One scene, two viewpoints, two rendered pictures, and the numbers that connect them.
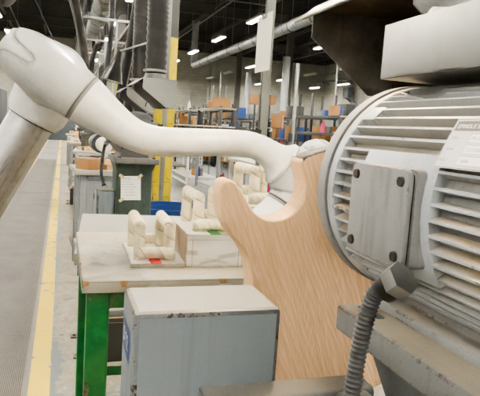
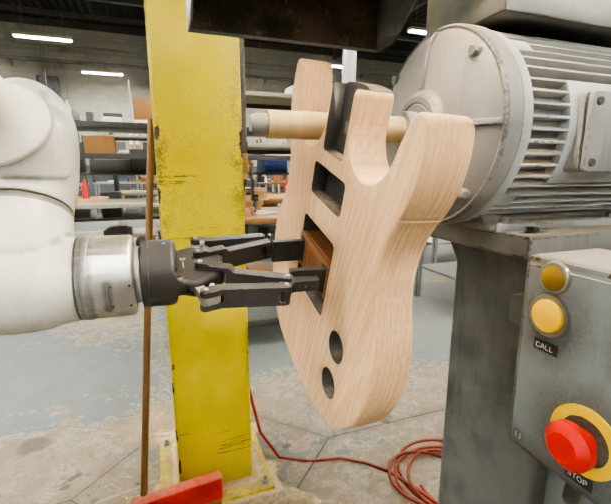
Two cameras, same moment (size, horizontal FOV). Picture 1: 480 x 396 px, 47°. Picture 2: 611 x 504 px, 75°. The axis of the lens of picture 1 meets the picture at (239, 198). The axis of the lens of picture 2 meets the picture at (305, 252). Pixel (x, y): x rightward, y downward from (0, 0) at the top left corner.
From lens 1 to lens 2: 0.97 m
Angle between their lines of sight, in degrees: 91
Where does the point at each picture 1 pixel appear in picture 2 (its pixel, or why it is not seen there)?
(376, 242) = not seen: outside the picture
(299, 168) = (384, 108)
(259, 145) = not seen: outside the picture
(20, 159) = not seen: outside the picture
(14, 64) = not seen: outside the picture
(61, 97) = not seen: outside the picture
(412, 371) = not seen: outside the picture
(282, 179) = (44, 154)
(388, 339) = (592, 233)
